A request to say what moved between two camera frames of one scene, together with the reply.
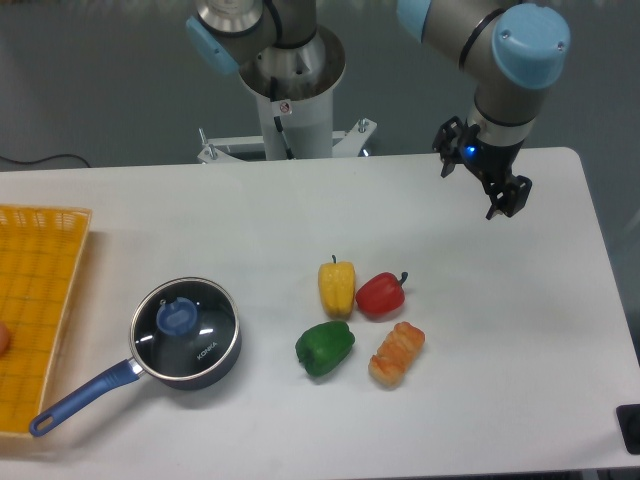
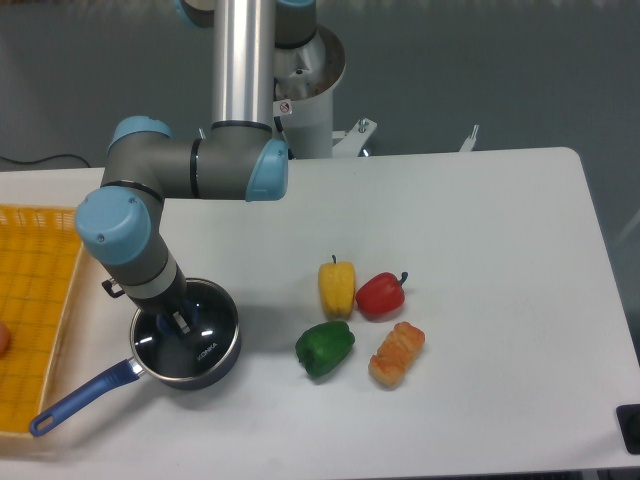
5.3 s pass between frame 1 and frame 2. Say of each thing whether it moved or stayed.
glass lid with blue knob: stayed
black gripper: moved
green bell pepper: stayed
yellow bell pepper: stayed
